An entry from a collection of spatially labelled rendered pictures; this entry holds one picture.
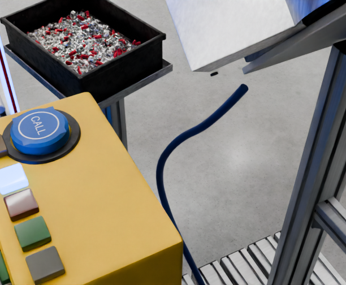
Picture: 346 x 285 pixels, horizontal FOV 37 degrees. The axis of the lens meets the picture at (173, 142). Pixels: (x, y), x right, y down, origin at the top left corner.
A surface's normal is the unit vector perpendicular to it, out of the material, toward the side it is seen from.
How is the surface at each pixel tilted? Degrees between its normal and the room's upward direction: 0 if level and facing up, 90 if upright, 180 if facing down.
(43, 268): 0
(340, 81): 90
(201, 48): 55
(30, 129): 0
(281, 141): 0
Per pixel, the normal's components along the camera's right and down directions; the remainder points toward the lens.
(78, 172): 0.01, -0.70
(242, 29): -0.37, 0.11
